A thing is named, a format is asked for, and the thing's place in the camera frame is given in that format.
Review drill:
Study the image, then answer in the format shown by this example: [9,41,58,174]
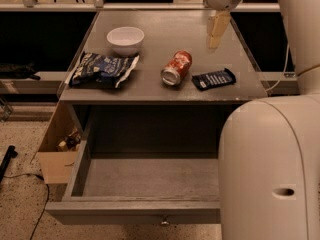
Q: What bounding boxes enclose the dark blue snack bar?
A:
[192,68,236,91]

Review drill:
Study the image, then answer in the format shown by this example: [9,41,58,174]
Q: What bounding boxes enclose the white ceramic bowl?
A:
[106,26,145,56]

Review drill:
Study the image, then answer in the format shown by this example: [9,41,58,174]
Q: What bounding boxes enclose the items in cardboard box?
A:
[57,131,81,152]

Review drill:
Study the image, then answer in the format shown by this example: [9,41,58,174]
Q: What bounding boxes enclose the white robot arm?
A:
[218,0,320,240]

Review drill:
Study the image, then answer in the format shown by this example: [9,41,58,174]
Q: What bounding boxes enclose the white cable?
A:
[265,43,291,93]

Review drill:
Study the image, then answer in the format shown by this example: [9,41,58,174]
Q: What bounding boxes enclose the black bar on floor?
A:
[0,145,18,182]

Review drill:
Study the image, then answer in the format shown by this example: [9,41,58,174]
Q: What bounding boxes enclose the cardboard box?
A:
[37,103,80,184]

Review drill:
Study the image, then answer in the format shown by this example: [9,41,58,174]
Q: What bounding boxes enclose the black floor cable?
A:
[3,173,51,240]

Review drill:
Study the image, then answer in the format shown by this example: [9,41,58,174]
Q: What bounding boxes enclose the red coke can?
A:
[161,50,192,86]

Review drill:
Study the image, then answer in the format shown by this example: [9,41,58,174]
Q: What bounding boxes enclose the black object on ledge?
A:
[0,63,41,80]

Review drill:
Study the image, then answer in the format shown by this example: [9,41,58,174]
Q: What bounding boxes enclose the open grey top drawer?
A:
[46,134,220,224]

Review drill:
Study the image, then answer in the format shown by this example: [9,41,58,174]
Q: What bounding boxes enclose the grey wooden cabinet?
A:
[61,10,267,144]

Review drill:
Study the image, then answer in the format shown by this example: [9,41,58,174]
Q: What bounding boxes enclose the blue white chip bag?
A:
[68,52,140,88]

